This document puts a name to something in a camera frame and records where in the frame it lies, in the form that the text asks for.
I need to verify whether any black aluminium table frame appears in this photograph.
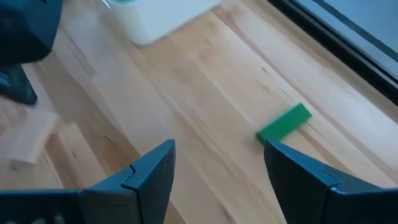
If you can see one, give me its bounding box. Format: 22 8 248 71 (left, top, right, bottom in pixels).
267 0 398 106

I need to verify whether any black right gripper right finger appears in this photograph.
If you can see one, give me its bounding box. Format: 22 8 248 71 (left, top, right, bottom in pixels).
264 139 398 224

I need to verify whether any white plastic bin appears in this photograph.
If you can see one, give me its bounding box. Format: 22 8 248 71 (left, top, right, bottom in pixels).
105 0 223 47

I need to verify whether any natural rectangular wooden block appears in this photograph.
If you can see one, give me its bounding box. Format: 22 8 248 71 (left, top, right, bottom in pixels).
0 107 60 165

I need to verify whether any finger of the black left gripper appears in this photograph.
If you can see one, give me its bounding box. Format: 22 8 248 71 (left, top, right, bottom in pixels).
0 65 39 106

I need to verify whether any green rectangular wooden block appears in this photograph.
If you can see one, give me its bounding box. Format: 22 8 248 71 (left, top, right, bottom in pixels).
256 102 313 146

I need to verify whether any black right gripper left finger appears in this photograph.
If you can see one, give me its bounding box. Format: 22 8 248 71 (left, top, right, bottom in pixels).
0 139 177 224

